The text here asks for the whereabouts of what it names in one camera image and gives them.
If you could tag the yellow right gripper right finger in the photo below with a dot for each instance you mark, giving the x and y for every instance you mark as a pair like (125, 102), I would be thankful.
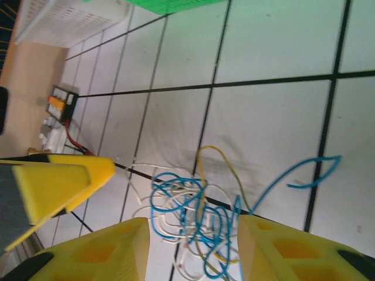
(293, 254)

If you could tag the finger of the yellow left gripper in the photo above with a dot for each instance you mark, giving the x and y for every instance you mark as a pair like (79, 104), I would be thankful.
(49, 193)
(99, 172)

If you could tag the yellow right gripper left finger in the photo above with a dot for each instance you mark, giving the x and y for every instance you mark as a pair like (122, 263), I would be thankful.
(96, 254)

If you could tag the white power adapter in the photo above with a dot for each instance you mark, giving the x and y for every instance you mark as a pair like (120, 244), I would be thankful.
(54, 136)

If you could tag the white perforated plastic basket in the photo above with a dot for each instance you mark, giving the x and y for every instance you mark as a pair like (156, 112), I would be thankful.
(73, 20)

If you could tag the green perforated plastic basket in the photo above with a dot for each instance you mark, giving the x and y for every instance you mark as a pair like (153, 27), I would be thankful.
(175, 6)

